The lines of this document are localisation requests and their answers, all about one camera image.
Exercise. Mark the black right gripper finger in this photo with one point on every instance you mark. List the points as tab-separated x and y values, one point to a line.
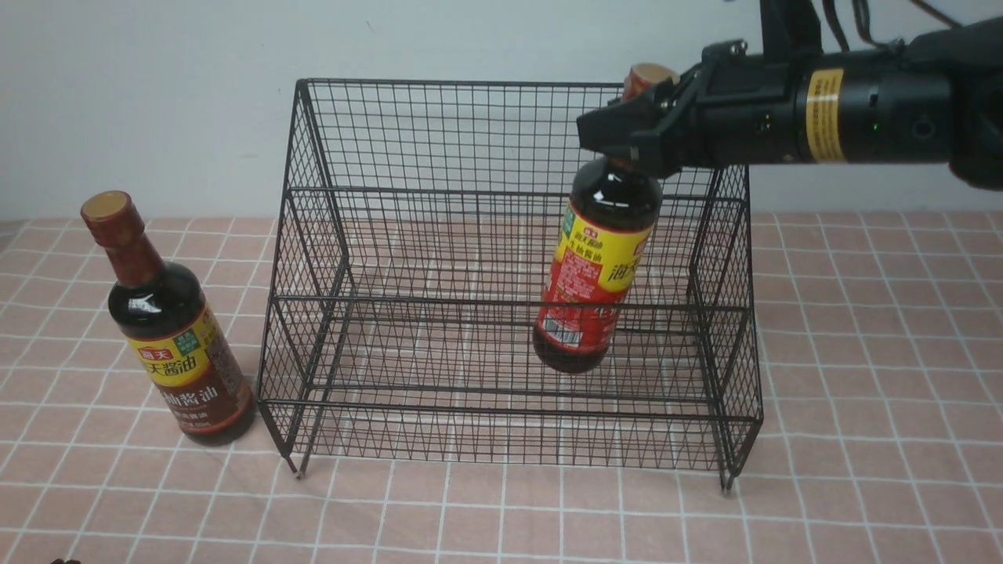
652	126

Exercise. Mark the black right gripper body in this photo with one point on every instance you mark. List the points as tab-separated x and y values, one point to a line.
730	109

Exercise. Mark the red label soy sauce bottle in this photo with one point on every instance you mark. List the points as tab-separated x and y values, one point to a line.
609	217

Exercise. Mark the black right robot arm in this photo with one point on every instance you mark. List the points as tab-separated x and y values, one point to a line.
936	99

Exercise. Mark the dark soy sauce bottle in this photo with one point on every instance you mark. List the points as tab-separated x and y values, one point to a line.
162	311

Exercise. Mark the pink checkered tablecloth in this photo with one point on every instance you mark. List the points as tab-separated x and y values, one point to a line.
880	339

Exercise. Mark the black wire shelf rack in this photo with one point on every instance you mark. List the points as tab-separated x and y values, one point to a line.
418	219

